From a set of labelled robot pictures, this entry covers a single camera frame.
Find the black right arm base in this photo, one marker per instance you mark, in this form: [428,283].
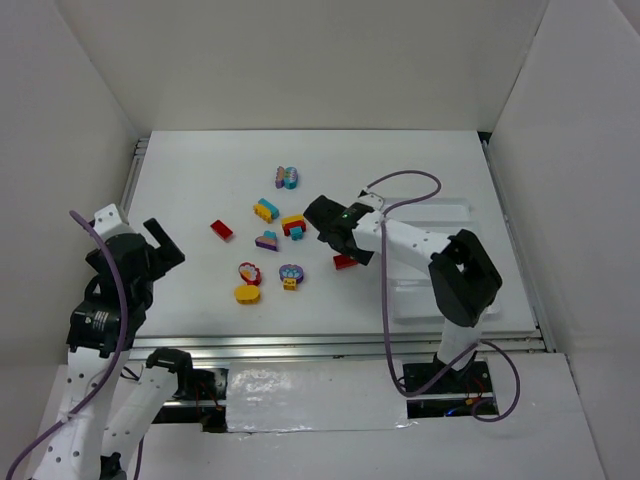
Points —
[455,395]

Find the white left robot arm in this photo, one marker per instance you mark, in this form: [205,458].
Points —
[89,440]

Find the purple and teal lego stack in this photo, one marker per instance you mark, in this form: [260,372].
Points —
[268,240]

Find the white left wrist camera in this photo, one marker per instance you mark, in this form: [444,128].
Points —
[111,221]

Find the purple flower lego piece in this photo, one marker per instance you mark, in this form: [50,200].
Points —
[291,271]

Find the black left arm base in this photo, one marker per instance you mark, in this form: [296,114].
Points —
[202,403]

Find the red flower lego piece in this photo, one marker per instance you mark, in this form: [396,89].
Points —
[250,273]

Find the small yellow lego brick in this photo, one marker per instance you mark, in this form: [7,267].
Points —
[290,284]

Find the white sorting tray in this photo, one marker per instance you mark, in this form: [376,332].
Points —
[411,297]

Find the yellow round lego piece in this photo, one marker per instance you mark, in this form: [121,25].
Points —
[247,294]

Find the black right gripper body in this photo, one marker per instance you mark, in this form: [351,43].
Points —
[326,225]

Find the pastel flower lego stack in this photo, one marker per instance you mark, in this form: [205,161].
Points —
[286,178]

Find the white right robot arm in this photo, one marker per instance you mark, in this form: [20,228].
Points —
[464,279]

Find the aluminium table frame rails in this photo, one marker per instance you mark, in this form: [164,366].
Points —
[187,180]

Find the yellow and teal lego stack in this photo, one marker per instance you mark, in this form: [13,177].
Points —
[266,210]

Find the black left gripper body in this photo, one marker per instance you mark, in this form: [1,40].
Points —
[163,253]

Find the red studded lego brick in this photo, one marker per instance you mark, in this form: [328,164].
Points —
[341,262]

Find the yellow red teal lego stack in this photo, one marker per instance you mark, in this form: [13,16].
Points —
[294,227]

